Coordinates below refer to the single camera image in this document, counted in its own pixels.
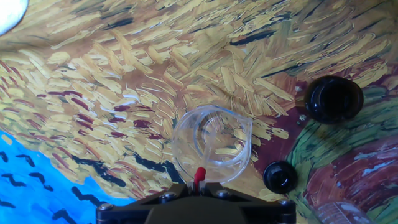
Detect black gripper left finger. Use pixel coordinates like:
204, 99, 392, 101
96, 182, 196, 224

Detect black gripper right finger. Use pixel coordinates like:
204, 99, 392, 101
199, 181, 297, 224

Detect red bulb glass dropper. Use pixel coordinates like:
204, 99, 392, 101
193, 124, 218, 195

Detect black bottle cap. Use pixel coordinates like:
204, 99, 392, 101
262, 160, 299, 195

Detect clear glass beaker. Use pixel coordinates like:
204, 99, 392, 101
170, 105, 253, 185
313, 201, 371, 224

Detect painted wheatfield tablecloth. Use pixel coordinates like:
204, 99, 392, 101
0, 0, 398, 224

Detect amber glass bottle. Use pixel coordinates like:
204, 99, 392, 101
303, 75, 365, 125

